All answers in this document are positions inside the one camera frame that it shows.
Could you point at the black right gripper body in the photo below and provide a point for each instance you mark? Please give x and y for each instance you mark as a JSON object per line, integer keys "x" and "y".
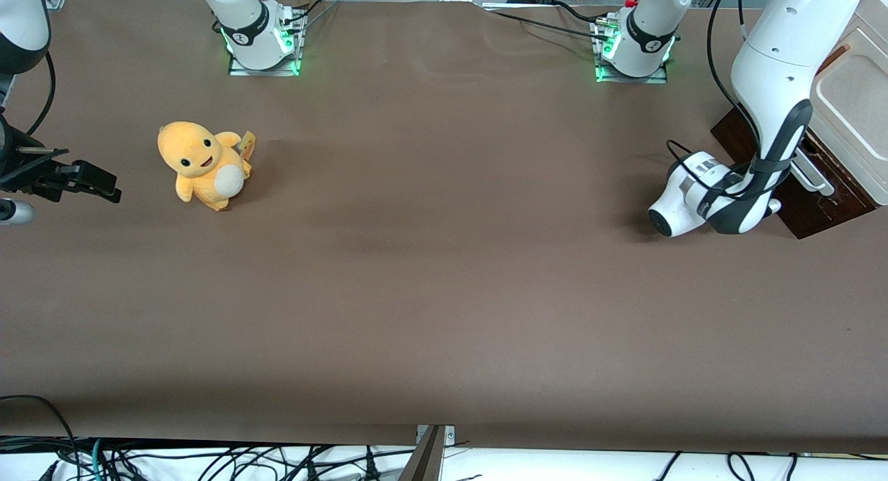
{"x": 28, "y": 171}

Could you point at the brown wooden drawer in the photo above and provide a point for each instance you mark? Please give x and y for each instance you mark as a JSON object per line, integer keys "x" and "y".
{"x": 818, "y": 207}

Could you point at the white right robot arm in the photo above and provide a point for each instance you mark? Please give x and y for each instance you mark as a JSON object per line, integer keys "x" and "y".
{"x": 246, "y": 23}

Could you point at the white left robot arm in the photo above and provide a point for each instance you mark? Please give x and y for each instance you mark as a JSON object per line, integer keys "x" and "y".
{"x": 770, "y": 71}

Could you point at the yellow plush toy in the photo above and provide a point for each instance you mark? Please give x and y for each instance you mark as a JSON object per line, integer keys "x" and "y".
{"x": 198, "y": 165}

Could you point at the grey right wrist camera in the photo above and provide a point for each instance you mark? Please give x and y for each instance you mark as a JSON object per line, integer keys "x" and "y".
{"x": 14, "y": 212}

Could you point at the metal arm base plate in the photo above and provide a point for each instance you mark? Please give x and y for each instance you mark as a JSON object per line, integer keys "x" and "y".
{"x": 263, "y": 69}
{"x": 628, "y": 78}

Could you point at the metal table edge bracket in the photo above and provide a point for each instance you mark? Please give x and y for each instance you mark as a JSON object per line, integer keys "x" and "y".
{"x": 431, "y": 453}

